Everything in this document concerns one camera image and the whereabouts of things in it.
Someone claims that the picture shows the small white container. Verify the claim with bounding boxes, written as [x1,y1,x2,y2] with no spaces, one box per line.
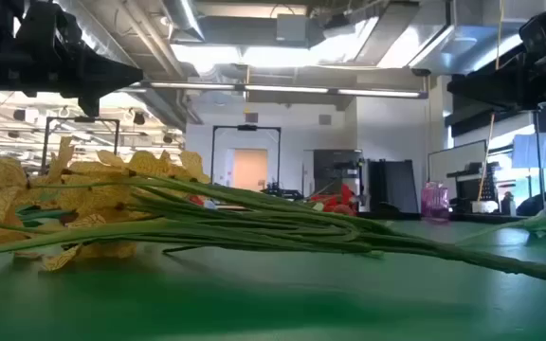
[470,199,500,215]

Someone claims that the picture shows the slim yellowish pole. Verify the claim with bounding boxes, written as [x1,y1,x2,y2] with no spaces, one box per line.
[477,0,505,203]

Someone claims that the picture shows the white paper sheet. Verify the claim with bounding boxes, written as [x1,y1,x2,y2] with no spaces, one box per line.
[511,131,546,171]

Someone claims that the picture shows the black gantry frame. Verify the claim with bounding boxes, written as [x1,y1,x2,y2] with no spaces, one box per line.
[209,124,282,191]
[40,116,121,174]

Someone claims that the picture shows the clear glass vase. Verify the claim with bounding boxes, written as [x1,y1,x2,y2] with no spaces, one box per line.
[420,180,451,222]

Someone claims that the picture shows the yellow artificial flower bunch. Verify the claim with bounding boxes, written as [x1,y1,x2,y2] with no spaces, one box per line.
[0,135,546,289]

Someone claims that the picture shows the silver round duct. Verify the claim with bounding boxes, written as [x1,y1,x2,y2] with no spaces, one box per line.
[161,0,207,43]

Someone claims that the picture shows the orange door panel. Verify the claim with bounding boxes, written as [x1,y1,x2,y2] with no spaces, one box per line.
[232,149,269,192]

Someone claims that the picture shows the white board panel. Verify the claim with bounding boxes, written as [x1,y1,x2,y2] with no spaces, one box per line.
[427,138,488,200]

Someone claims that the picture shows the grey ceiling box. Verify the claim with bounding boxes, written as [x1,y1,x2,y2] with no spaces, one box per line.
[275,12,311,44]

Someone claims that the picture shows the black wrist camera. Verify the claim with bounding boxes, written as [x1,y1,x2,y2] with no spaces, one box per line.
[518,5,546,48]
[16,0,83,49]

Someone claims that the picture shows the black equipment rack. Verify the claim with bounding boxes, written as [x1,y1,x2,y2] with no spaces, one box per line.
[446,161,501,215]

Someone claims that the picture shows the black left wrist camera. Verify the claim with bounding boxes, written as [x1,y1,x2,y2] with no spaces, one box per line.
[16,0,83,49]

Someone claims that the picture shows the black upright panel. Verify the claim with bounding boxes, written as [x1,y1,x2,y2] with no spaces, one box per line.
[366,158,420,215]

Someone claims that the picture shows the green table mat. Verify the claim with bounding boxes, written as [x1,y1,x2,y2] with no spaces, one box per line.
[0,215,546,341]

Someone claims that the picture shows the rectangular metal air duct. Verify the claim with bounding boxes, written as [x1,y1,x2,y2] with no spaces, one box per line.
[196,13,327,49]

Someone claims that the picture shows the dark bottle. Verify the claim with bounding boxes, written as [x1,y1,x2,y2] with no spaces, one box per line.
[500,190,517,217]

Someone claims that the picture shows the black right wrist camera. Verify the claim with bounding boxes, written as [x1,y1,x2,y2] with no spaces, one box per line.
[518,5,546,48]

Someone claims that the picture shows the silver corrugated ventilation duct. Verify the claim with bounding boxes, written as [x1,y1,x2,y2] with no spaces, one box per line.
[54,0,193,132]

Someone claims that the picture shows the dark bulky bag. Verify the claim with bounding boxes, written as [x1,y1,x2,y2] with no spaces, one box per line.
[516,190,546,218]

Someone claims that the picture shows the grey metal cabinet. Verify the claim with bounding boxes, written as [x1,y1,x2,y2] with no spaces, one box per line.
[312,149,365,200]

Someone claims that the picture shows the long ceiling light strip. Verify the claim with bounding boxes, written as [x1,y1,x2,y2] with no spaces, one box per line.
[142,80,429,99]

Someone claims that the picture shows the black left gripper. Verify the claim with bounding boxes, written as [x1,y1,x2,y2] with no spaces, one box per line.
[16,45,144,118]

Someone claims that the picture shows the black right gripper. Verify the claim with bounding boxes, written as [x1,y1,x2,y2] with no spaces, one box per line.
[446,45,546,111]

